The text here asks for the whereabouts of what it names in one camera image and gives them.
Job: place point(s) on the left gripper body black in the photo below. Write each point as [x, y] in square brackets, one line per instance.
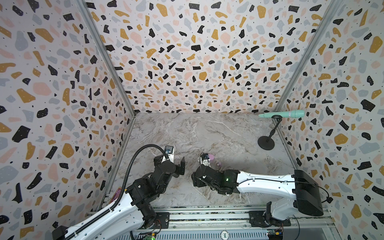
[159, 162]

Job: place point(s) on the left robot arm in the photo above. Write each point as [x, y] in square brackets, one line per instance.
[129, 212]

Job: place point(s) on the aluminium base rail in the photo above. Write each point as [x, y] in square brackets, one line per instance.
[231, 223]

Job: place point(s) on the colourful packet at wall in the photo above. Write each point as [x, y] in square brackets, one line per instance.
[115, 195]

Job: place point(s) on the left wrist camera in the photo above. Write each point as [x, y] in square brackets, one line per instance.
[169, 150]

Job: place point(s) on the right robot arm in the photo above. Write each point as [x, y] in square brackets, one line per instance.
[299, 192]

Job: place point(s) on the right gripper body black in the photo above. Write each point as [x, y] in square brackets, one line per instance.
[202, 173]

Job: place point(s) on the mint green microphone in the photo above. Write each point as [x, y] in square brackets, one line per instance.
[289, 114]

